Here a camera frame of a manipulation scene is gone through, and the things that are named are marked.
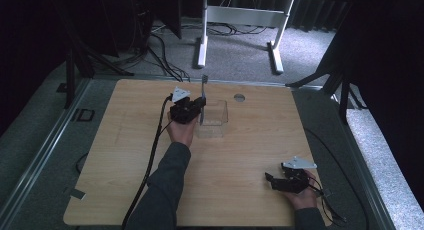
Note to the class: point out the white desk frame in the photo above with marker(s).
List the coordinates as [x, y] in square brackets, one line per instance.
[245, 16]

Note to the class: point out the clear plastic container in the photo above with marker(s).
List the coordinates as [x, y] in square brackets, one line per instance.
[216, 118]

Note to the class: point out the grey tape strip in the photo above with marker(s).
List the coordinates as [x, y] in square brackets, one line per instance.
[77, 193]

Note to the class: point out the person's left hand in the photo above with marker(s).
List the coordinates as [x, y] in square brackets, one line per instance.
[181, 133]

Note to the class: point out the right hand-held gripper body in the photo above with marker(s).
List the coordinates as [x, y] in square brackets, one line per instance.
[296, 179]

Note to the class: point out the grey table grommet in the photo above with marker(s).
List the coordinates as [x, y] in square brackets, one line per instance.
[239, 97]

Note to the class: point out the person's right hand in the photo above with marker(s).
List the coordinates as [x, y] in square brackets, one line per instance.
[304, 199]

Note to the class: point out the black metal stand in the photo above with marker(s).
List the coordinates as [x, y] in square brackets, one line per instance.
[70, 70]
[343, 86]

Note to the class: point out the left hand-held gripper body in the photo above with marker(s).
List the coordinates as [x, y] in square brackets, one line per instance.
[183, 110]

